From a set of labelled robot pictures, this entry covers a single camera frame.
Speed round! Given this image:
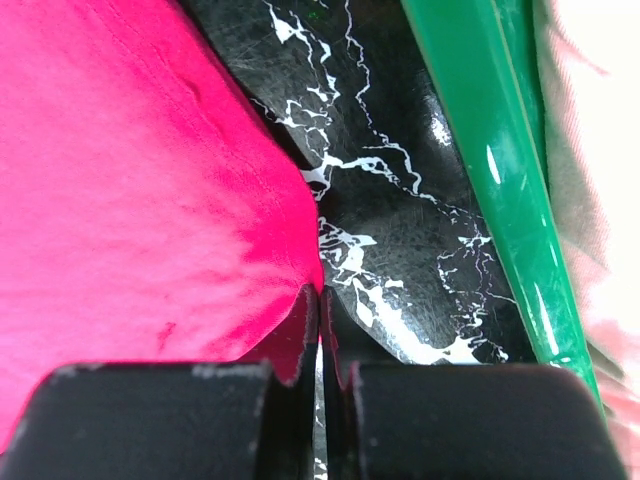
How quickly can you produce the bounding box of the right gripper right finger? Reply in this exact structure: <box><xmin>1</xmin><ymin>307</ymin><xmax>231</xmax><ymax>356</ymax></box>
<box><xmin>320</xmin><ymin>289</ymin><xmax>626</xmax><ymax>479</ymax></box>

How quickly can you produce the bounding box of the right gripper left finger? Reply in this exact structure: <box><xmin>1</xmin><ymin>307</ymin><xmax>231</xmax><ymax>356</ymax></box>
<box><xmin>1</xmin><ymin>286</ymin><xmax>318</xmax><ymax>479</ymax></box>

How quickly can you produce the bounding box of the red t shirt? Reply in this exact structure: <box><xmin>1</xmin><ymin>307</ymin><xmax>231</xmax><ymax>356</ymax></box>
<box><xmin>1</xmin><ymin>1</ymin><xmax>324</xmax><ymax>442</ymax></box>

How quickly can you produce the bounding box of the green plastic bin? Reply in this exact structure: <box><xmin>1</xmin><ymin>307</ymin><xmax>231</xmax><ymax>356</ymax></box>
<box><xmin>403</xmin><ymin>1</ymin><xmax>600</xmax><ymax>400</ymax></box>

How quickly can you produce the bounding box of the peach t shirt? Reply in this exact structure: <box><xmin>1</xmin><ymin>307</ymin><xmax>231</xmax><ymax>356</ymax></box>
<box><xmin>533</xmin><ymin>1</ymin><xmax>639</xmax><ymax>465</ymax></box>

